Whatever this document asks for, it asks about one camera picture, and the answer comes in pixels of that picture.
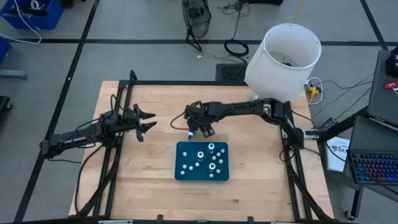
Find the red hand tool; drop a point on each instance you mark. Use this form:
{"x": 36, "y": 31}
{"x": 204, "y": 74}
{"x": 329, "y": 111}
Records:
{"x": 390, "y": 85}

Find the black electronic device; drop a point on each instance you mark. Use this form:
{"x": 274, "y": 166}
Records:
{"x": 393, "y": 63}

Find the blue storage bin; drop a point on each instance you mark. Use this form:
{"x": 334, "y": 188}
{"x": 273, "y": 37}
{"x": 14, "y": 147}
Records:
{"x": 49, "y": 18}

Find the white shade silver table lamp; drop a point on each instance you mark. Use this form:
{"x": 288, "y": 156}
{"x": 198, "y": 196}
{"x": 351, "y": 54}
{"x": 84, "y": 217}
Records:
{"x": 273, "y": 74}

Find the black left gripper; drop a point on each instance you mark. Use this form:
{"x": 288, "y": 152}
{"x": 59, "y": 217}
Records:
{"x": 130, "y": 119}

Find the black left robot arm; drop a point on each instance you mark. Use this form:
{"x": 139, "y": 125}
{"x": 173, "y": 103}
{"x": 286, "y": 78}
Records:
{"x": 71, "y": 140}

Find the black chair base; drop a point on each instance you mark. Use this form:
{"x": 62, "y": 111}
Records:
{"x": 3, "y": 104}

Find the black laptop rainbow keyboard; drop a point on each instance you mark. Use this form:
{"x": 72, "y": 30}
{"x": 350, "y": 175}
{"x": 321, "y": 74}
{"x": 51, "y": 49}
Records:
{"x": 373, "y": 166}

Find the black table clamp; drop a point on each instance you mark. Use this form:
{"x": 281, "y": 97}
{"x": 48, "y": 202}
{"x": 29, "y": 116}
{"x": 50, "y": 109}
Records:
{"x": 133, "y": 77}
{"x": 159, "y": 219}
{"x": 250, "y": 220}

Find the white paper sheet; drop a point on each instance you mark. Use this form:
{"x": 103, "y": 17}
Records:
{"x": 337, "y": 155}

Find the yellow power plug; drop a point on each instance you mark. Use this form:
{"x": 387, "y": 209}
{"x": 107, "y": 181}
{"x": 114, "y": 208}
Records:
{"x": 312, "y": 91}

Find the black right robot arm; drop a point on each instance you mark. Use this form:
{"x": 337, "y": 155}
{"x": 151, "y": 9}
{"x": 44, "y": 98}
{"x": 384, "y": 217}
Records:
{"x": 242, "y": 108}

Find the black aluminium table frame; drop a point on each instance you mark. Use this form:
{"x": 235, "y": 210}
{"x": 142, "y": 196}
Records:
{"x": 186, "y": 83}

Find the black floor fan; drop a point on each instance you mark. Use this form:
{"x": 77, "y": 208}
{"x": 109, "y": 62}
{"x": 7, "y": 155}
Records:
{"x": 196, "y": 18}

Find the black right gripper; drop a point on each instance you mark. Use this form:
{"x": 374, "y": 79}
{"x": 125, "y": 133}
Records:
{"x": 202, "y": 115}

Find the blue plastic bin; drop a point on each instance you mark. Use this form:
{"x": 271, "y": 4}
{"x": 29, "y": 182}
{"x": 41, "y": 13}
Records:
{"x": 199, "y": 176}

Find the grey metal foot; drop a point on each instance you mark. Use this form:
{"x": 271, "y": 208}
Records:
{"x": 12, "y": 74}

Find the black side table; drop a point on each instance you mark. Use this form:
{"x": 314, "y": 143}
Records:
{"x": 382, "y": 93}

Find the blue plastic crate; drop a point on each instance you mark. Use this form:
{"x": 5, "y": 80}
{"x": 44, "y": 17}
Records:
{"x": 3, "y": 49}

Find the black computer tower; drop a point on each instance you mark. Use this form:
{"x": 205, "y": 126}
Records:
{"x": 230, "y": 73}

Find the large purple food coloring bottle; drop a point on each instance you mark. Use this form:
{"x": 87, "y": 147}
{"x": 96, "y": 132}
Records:
{"x": 200, "y": 155}

